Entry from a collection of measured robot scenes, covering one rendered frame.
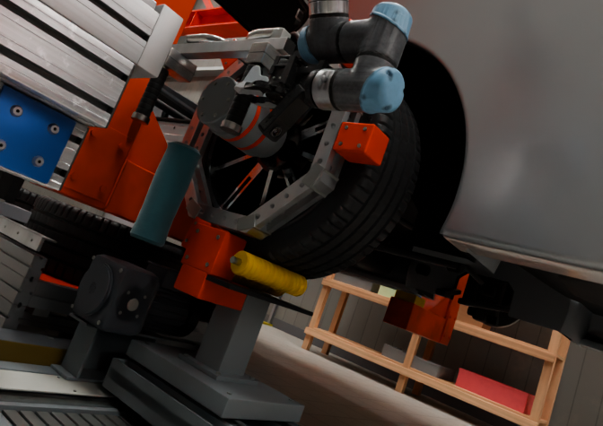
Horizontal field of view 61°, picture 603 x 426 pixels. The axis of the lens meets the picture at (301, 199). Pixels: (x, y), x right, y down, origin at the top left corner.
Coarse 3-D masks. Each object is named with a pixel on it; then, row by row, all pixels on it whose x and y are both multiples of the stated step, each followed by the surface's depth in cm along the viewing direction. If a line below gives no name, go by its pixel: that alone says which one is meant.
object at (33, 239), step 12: (0, 216) 168; (0, 228) 164; (12, 228) 159; (24, 228) 156; (0, 240) 161; (12, 240) 162; (24, 240) 152; (36, 240) 148; (48, 240) 148; (0, 252) 158; (12, 252) 153; (24, 252) 149; (12, 264) 151; (24, 264) 148; (36, 264) 145; (24, 276) 144; (36, 276) 146
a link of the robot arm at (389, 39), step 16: (384, 16) 87; (400, 16) 87; (352, 32) 90; (368, 32) 88; (384, 32) 86; (400, 32) 87; (352, 48) 91; (368, 48) 87; (384, 48) 86; (400, 48) 88
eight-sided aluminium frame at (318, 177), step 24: (240, 72) 148; (192, 120) 151; (336, 120) 118; (192, 144) 148; (312, 168) 117; (336, 168) 118; (192, 192) 139; (288, 192) 119; (312, 192) 122; (192, 216) 135; (216, 216) 130; (240, 216) 125; (264, 216) 120; (288, 216) 122
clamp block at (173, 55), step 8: (168, 56) 128; (176, 56) 130; (168, 64) 128; (176, 64) 130; (184, 64) 132; (192, 64) 134; (176, 72) 131; (184, 72) 132; (192, 72) 134; (184, 80) 134
